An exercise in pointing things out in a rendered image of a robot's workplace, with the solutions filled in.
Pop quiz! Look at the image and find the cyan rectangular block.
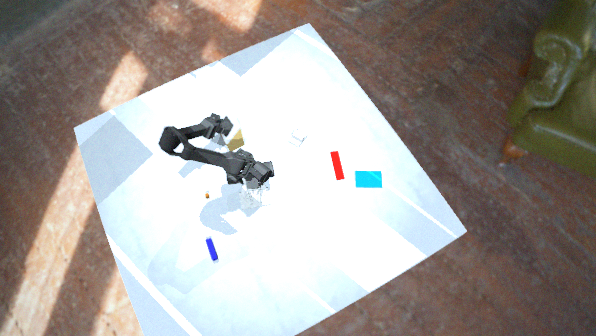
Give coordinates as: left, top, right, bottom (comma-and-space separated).
356, 171, 382, 188

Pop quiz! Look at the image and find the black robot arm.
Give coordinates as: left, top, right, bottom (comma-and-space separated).
158, 113, 272, 189

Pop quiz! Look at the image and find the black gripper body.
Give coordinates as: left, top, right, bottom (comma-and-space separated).
226, 161, 275, 185

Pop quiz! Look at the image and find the red flat bar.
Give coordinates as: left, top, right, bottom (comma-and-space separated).
330, 151, 345, 180

